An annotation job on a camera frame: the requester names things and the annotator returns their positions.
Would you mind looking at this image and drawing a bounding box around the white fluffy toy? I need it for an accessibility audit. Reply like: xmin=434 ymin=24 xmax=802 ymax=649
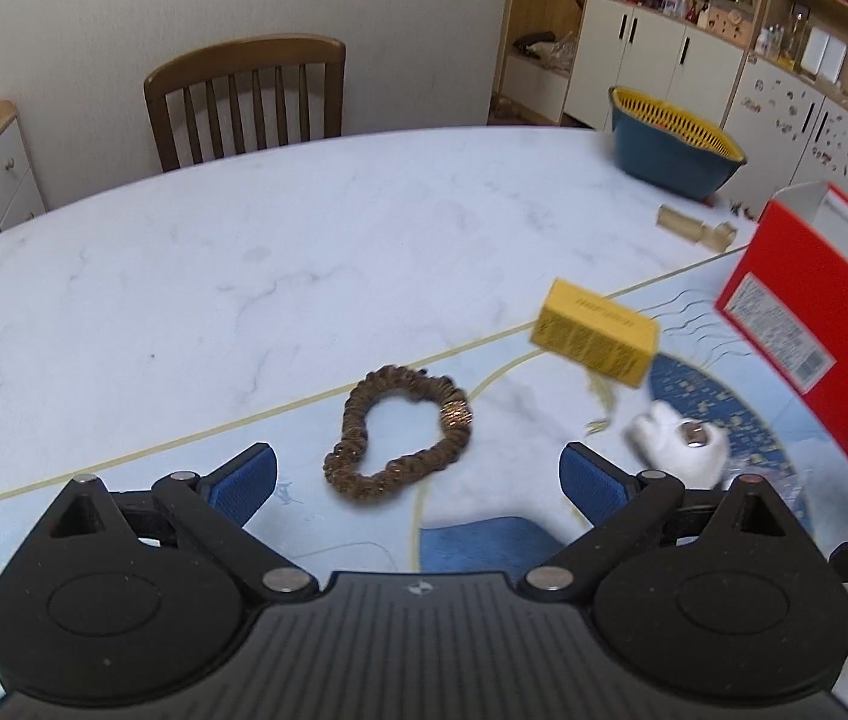
xmin=622 ymin=401 xmax=732 ymax=487

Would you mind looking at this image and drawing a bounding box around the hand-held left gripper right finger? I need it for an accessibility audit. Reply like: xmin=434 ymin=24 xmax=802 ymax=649
xmin=521 ymin=441 xmax=807 ymax=602

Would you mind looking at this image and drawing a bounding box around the brown wooden chair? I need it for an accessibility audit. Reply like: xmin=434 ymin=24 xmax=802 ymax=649
xmin=143 ymin=34 xmax=347 ymax=173

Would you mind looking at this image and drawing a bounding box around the red cardboard box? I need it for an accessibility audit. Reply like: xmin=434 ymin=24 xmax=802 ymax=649
xmin=715 ymin=181 xmax=848 ymax=482

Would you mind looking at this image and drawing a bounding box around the yellow cardboard box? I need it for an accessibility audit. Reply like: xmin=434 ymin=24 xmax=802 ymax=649
xmin=530 ymin=277 xmax=661 ymax=389

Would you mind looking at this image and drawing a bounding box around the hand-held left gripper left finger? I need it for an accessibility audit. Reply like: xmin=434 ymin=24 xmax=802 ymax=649
xmin=49 ymin=442 xmax=320 ymax=605

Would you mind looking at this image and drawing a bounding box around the small wooden cylinder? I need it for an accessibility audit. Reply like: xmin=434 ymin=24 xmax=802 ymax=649
xmin=656 ymin=202 xmax=738 ymax=252

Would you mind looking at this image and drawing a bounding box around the brown scrunchie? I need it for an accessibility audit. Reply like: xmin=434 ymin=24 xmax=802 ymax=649
xmin=322 ymin=364 xmax=475 ymax=502

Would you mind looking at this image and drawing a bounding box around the white and wooden wall cabinet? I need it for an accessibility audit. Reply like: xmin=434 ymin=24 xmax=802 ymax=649
xmin=487 ymin=0 xmax=848 ymax=241

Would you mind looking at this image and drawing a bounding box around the white square box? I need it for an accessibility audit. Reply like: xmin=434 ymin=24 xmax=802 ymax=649
xmin=799 ymin=26 xmax=848 ymax=83

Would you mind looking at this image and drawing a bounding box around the blue and yellow basket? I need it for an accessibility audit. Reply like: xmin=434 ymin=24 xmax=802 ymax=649
xmin=607 ymin=86 xmax=747 ymax=202

